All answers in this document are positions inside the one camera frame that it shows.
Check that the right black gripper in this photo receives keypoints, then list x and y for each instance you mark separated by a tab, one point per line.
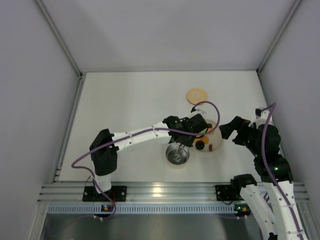
236	128

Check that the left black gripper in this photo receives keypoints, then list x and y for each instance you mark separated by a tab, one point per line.
200	124

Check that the metal tongs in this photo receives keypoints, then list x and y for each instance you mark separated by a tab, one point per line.
179	155

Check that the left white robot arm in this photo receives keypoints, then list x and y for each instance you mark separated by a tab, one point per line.
105	160

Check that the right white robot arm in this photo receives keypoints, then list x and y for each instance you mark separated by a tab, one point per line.
276	213

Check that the round metal lunch box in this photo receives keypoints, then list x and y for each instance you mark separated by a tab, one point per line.
169	155

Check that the orange round food piece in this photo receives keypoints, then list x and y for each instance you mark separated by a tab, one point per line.
210	131

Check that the black round food piece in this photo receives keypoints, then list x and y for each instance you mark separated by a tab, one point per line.
200	145

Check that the cream plate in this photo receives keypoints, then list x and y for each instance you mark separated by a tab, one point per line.
214	139

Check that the beige round lid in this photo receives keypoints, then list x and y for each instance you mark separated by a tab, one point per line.
196	95

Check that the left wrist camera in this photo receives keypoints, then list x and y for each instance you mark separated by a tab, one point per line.
195	110

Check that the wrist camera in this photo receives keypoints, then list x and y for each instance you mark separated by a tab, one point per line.
261	115
195	110

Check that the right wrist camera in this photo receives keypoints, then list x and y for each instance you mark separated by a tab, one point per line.
261	115

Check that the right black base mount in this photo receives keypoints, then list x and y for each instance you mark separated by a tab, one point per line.
225	193

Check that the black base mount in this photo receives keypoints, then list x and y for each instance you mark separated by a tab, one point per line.
225	193
116	193

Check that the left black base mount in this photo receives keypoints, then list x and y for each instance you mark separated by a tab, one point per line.
116	193

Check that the aluminium rail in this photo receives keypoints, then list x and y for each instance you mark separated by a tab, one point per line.
136	192

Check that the slotted cable duct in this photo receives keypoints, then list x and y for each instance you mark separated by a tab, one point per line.
125	209

